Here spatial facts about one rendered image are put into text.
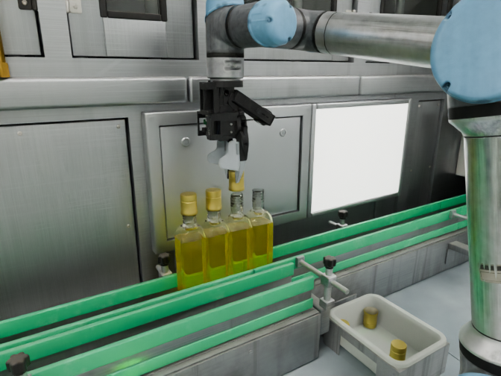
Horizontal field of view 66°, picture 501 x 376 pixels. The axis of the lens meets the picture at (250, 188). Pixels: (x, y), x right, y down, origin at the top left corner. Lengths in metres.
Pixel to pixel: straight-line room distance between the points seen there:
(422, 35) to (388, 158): 0.76
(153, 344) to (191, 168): 0.41
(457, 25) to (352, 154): 0.81
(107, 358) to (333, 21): 0.70
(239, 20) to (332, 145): 0.57
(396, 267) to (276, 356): 0.52
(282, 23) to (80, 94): 0.42
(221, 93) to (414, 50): 0.36
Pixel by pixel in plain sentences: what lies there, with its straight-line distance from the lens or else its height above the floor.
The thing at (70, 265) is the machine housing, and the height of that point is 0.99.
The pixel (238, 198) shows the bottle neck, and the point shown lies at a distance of 0.85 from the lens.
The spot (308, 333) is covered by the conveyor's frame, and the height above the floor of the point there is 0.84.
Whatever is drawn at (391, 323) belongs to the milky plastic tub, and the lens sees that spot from 1.09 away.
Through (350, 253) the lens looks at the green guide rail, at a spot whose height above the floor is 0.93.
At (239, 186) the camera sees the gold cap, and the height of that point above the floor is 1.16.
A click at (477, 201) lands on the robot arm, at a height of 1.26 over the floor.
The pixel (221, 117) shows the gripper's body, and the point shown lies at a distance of 0.77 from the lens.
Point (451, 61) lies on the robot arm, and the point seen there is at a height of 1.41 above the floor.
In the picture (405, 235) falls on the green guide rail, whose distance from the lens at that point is 1.27.
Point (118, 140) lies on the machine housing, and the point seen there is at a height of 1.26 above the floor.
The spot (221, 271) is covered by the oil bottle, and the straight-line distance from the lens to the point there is 0.88.
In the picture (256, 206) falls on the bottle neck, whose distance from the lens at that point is 0.89.
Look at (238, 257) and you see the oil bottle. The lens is 0.89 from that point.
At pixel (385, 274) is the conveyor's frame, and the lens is 1.23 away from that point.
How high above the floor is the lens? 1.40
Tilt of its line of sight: 17 degrees down
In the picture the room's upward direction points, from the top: straight up
